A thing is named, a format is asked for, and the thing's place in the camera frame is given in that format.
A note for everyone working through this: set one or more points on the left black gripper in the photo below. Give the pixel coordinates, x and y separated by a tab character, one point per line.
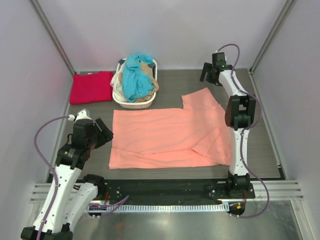
107	135

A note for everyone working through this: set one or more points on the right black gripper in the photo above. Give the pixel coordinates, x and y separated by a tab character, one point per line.
206	68

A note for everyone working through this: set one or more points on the salmon pink t-shirt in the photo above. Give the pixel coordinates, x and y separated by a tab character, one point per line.
192	136

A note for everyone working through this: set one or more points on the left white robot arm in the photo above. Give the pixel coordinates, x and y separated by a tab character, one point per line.
60	211

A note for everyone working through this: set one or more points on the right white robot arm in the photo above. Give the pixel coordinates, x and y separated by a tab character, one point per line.
239	117

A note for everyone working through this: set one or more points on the folded red t-shirt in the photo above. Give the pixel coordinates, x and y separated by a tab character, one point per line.
91	88

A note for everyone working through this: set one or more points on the white perforated laundry basket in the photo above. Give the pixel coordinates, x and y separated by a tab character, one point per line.
138	105

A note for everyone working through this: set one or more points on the white t-shirt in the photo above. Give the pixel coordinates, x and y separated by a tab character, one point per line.
116	84

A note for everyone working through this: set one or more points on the turquoise blue t-shirt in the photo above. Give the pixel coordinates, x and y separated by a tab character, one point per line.
135	83

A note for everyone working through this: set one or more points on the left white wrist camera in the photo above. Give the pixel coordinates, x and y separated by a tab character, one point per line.
83	114

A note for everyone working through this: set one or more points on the white slotted cable duct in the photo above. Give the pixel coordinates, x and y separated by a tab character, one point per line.
124	209

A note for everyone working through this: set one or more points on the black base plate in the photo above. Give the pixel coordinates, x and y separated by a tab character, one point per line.
206	188

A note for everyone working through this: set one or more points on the right aluminium corner post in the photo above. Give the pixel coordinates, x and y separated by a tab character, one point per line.
283	14

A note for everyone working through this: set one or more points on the aluminium corner post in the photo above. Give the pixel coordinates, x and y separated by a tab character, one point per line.
51	33
283	14

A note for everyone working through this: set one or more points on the left aluminium corner post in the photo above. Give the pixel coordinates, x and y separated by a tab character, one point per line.
51	33

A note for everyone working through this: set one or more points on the aluminium frame rail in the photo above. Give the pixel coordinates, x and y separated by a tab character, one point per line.
279	190

